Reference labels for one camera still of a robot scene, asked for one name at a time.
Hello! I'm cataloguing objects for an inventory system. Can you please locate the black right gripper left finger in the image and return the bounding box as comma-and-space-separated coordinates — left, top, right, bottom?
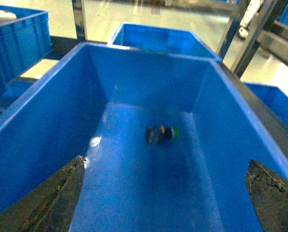
0, 156, 87, 232

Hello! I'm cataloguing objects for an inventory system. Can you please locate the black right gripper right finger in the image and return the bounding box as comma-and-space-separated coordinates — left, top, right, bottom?
245, 159, 288, 232

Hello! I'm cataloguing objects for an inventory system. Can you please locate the green mushroom push button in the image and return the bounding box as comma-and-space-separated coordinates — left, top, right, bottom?
145, 125, 180, 145

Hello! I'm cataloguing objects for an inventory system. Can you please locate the blue bin holding green button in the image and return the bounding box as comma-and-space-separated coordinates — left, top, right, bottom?
0, 43, 288, 232

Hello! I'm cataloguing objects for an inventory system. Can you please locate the blue bin behind target bin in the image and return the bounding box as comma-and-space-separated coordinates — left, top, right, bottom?
107, 22, 222, 63

